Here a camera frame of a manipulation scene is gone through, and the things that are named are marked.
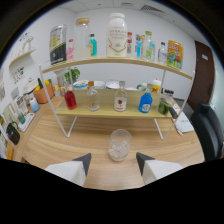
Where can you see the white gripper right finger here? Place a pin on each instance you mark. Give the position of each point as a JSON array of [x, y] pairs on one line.
[[156, 168]]

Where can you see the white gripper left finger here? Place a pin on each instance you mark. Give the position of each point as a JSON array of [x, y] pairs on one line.
[[71, 170]]

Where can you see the clear bottle with silver cap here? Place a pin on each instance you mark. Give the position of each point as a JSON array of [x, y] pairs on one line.
[[120, 101]]

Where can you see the green cup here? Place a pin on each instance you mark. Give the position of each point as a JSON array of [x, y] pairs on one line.
[[21, 118]]

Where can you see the clear glass with ice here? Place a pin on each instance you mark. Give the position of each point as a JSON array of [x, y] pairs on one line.
[[119, 146]]

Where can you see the black chair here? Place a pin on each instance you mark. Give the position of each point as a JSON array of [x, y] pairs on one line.
[[208, 130]]

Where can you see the orange leaflet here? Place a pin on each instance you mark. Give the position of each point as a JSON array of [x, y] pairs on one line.
[[176, 106]]

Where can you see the white tray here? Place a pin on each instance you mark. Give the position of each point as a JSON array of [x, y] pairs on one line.
[[26, 122]]

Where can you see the blue liquid bottle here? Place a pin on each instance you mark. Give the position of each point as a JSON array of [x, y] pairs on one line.
[[145, 102]]

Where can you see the black bag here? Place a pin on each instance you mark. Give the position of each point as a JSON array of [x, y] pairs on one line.
[[12, 134]]

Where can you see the red liquid bottle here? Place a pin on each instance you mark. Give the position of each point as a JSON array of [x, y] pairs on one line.
[[70, 100]]

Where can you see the clear bottle with orange cap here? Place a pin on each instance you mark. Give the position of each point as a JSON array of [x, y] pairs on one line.
[[93, 100]]

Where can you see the white bottle with blue base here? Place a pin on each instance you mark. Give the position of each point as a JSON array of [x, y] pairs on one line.
[[34, 105]]

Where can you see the orange basket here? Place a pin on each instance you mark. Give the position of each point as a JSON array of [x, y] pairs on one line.
[[42, 95]]

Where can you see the green and white mug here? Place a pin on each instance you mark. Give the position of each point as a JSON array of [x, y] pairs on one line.
[[142, 87]]

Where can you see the blue rimmed bowl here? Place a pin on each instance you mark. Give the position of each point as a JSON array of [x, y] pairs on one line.
[[81, 84]]

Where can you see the wide white bowl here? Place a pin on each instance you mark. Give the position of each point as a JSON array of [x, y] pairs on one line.
[[112, 85]]

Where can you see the green potted plant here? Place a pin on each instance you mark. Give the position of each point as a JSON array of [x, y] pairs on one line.
[[73, 74]]

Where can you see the brown door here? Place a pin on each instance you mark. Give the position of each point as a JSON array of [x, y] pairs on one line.
[[201, 76]]

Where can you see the small clear bottle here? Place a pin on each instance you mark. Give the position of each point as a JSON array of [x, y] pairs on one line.
[[162, 55]]

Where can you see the yellow snack packet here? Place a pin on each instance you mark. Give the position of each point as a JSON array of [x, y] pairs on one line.
[[175, 55]]

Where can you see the white rack with wooden shelves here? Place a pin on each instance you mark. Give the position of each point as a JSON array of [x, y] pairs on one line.
[[116, 60]]

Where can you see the small pink bottle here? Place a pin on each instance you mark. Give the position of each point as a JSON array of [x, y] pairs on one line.
[[70, 51]]

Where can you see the clear bottle with green cap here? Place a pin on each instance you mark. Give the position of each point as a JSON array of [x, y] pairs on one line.
[[148, 48]]

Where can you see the small light blue bottle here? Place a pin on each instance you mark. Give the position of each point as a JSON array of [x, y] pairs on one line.
[[138, 46]]

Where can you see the small teal bottle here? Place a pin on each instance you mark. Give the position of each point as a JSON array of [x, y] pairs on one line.
[[93, 46]]

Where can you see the small bottle with red label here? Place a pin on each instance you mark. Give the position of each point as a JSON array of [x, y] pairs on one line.
[[129, 45]]

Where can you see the large white bottle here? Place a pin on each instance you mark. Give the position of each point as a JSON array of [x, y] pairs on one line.
[[116, 36]]

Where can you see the ceiling air vent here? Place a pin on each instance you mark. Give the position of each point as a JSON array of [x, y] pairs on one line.
[[151, 8]]

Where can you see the wooden wall shelf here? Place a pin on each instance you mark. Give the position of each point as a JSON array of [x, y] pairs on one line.
[[21, 56]]

